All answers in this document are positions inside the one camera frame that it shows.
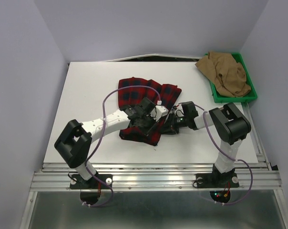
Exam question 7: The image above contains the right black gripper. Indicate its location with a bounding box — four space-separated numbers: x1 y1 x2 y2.
157 112 188 135

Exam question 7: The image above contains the red plaid skirt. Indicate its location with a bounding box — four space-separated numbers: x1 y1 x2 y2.
118 77 182 146

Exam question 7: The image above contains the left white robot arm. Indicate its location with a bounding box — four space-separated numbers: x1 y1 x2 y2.
54 98 168 188

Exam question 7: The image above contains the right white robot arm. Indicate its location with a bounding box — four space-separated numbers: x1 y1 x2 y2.
160 101 251 186

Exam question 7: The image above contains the tan brown skirt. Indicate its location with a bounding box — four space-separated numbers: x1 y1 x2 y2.
195 51 251 98

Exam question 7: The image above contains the green plastic bin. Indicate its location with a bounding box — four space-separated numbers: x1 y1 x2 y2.
209 52 257 104

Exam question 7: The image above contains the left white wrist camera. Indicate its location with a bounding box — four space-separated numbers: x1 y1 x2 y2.
154 105 169 122

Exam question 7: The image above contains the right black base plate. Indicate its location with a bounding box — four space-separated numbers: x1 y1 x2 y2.
193 173 239 189

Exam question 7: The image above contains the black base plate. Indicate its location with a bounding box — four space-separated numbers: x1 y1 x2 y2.
193 173 239 189
68 173 113 190

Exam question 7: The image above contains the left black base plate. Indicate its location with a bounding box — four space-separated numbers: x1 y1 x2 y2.
68 173 113 190

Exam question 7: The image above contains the aluminium rail frame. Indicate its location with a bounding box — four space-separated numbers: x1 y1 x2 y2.
20 102 288 229

